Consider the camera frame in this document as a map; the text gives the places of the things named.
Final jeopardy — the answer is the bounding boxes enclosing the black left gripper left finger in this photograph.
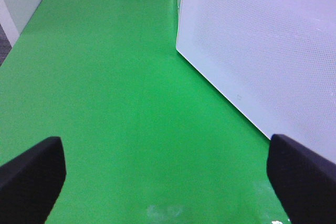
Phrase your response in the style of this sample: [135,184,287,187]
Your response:
[1,136,66,223]

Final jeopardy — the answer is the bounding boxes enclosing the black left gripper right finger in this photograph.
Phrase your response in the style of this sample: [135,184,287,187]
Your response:
[266,134,335,223]

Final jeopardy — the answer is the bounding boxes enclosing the white microwave door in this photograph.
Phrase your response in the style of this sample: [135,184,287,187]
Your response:
[176,0,335,162]

